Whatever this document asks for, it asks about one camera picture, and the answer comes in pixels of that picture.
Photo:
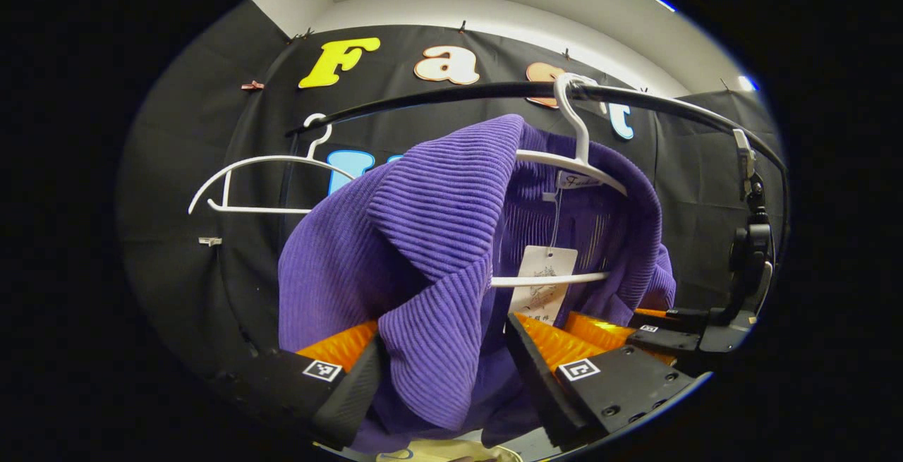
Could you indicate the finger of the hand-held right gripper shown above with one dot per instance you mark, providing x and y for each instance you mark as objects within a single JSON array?
[
  {"x": 677, "y": 317},
  {"x": 667, "y": 341}
]

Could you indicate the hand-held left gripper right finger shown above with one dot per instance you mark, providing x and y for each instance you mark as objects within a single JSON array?
[{"x": 543, "y": 384}]

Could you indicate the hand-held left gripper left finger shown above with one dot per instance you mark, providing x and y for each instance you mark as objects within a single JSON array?
[{"x": 353, "y": 398}]

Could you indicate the purple ribbed jacket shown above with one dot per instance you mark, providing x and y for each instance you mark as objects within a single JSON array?
[{"x": 423, "y": 236}]

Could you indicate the white plastic hanger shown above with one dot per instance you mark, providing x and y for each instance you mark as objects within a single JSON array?
[
  {"x": 580, "y": 137},
  {"x": 282, "y": 158}
]

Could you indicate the black clothes rack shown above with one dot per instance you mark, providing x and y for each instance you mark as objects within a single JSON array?
[{"x": 437, "y": 95}]

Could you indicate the white paper garment tag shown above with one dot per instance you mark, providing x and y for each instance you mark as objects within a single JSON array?
[{"x": 540, "y": 303}]

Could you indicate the small ceiling light panel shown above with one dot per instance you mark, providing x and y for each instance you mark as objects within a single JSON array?
[{"x": 746, "y": 83}]

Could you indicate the small silver clip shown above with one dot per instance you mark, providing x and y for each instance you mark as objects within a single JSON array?
[{"x": 209, "y": 241}]

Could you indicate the small copper clip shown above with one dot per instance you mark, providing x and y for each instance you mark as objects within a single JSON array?
[{"x": 252, "y": 85}]

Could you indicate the row of black clips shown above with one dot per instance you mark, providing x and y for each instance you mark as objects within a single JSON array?
[{"x": 462, "y": 25}]

